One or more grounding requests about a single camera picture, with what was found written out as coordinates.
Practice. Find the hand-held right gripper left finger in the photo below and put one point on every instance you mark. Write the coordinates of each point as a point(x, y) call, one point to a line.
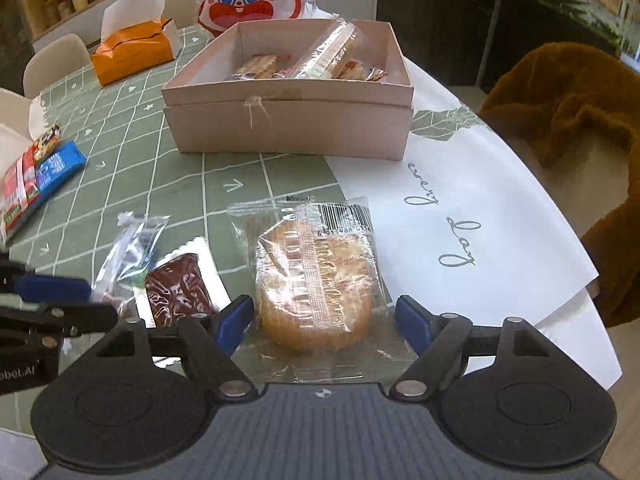
point(235, 325)

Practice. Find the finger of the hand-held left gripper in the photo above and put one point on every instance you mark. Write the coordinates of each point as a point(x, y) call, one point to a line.
point(75, 317)
point(50, 289)

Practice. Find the round cake clear packet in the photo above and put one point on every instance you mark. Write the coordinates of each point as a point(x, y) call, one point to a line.
point(315, 280)

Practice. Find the wooden shelf unit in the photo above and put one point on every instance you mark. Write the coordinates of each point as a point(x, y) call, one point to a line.
point(65, 25)

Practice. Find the blue cartoon snack packet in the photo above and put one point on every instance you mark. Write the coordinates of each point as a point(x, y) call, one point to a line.
point(57, 162)

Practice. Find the white printed paper sheet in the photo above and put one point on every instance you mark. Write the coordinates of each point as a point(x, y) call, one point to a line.
point(500, 210)

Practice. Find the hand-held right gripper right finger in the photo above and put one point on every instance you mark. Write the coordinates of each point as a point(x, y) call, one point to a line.
point(412, 325)

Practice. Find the glass fish tank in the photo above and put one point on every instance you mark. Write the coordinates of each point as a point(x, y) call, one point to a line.
point(575, 5)

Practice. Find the white chair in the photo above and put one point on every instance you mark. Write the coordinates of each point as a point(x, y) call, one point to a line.
point(55, 65)
point(185, 5)

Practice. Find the red panda snack packet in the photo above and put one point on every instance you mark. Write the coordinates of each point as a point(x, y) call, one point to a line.
point(25, 180)

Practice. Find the rice cracker packet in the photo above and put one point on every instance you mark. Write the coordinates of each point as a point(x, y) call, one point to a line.
point(352, 69)

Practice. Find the green grid tablecloth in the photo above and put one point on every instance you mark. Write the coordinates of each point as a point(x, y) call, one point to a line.
point(150, 160)

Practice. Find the orange tissue box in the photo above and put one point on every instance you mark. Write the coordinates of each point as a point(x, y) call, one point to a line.
point(130, 55)

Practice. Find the brown snack clear packet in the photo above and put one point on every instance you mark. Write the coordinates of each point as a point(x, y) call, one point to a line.
point(175, 290)

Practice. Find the brown furry chair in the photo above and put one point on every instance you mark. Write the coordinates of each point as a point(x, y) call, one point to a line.
point(575, 100)

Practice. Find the sandwich cracker packet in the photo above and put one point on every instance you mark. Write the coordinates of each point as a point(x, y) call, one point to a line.
point(257, 66)

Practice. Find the small clear snack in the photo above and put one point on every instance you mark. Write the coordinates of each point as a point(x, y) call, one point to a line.
point(132, 255)

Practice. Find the long biscuit clear packet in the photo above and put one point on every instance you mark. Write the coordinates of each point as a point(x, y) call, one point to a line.
point(325, 50)

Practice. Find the pink cardboard box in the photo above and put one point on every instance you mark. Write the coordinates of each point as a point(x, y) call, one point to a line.
point(280, 130)

